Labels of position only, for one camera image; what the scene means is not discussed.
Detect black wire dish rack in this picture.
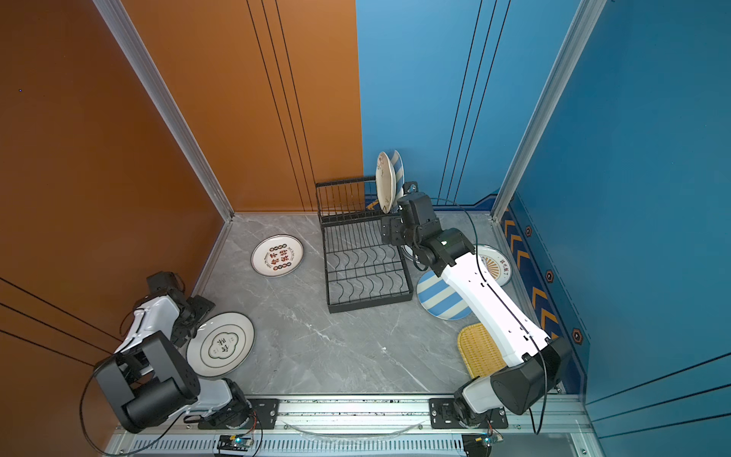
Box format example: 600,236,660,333
315,176,413,313

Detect cream plate floral drawing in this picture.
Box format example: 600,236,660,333
375,152,396,213

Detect blue white striped plate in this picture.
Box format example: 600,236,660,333
390,150,405,200

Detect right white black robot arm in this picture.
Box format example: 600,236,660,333
381,192,572,428

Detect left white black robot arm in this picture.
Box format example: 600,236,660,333
93,272,254,433

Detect white plate red characters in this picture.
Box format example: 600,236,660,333
251,234,305,277

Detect white plate orange sunburst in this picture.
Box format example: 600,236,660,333
477,245,512,287

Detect left green circuit board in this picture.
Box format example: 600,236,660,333
216,434,256,456

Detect green circuit board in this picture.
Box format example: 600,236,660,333
475,430,504,447
216,434,256,456

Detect yellow woven bamboo tray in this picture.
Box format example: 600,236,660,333
457,324,506,379

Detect right green circuit board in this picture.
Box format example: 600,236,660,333
475,430,504,447

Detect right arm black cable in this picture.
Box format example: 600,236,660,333
427,196,550,436

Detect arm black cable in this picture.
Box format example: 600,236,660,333
427,196,550,436
78,353,178,457

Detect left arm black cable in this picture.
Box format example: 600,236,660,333
78,353,178,457

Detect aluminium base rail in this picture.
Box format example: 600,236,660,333
106,392,603,456

